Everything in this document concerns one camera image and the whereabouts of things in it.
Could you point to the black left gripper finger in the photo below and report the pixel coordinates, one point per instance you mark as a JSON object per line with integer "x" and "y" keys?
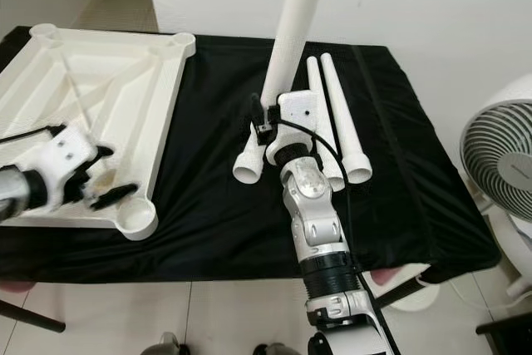
{"x": 101, "y": 154}
{"x": 116, "y": 195}

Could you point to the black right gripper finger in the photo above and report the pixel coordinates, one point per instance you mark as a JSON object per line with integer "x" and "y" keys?
{"x": 258, "y": 114}

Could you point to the white plastic table leg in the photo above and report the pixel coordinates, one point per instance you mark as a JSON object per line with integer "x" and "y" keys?
{"x": 302, "y": 14}
{"x": 248, "y": 168}
{"x": 317, "y": 76}
{"x": 345, "y": 126}

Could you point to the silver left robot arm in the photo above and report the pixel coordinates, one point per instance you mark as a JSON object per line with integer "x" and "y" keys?
{"x": 25, "y": 189}

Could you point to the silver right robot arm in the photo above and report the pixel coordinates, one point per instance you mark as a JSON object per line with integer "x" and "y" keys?
{"x": 312, "y": 222}

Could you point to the black table leg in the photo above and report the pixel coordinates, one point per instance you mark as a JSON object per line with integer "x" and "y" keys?
{"x": 399, "y": 293}
{"x": 33, "y": 316}

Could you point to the grey robot leg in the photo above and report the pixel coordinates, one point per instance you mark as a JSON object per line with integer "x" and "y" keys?
{"x": 166, "y": 344}

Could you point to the white rounded plastic seat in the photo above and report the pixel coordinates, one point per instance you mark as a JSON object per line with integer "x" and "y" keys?
{"x": 511, "y": 239}

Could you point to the black storage rack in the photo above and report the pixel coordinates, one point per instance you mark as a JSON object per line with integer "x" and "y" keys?
{"x": 507, "y": 326}

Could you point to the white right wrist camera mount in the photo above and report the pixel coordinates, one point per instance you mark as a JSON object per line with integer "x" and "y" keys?
{"x": 295, "y": 114}

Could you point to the white pedestal fan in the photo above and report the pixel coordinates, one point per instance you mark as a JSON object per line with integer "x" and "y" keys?
{"x": 503, "y": 147}

